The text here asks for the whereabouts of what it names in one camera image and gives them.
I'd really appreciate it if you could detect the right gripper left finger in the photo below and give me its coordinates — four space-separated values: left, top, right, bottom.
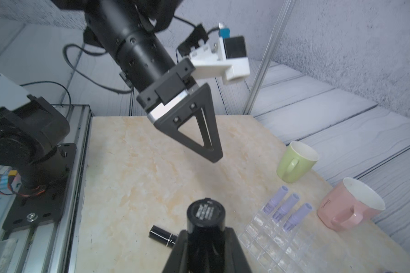
162 230 189 273

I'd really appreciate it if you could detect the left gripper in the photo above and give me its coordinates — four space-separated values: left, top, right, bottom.
137 59 223 163

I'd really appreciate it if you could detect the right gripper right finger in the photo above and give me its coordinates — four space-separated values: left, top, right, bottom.
224 227 252 273

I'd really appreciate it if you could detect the black lipstick diagonal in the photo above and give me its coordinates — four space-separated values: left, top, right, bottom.
149 225 178 249

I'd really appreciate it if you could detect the black lipstick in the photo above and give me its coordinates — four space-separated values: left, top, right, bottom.
187 198 226 273

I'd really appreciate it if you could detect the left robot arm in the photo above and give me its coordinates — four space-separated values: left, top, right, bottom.
0 1 223 198

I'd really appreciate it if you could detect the clear acrylic lipstick organizer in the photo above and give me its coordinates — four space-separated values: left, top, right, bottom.
239 208 328 273

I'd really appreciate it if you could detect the green mug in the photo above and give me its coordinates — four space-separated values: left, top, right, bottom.
277 141 320 183

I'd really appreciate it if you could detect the pink mug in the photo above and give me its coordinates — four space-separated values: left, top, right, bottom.
317 177 386 231

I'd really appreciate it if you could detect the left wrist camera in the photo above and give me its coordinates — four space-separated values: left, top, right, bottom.
177 23 251 85

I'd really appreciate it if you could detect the left aluminium frame post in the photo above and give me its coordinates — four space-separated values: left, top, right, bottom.
243 0 296 115

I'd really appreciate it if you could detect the aluminium rail front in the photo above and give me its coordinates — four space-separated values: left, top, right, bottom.
0 105 92 273

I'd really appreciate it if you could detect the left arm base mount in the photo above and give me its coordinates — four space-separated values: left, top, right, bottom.
2 143 77 232

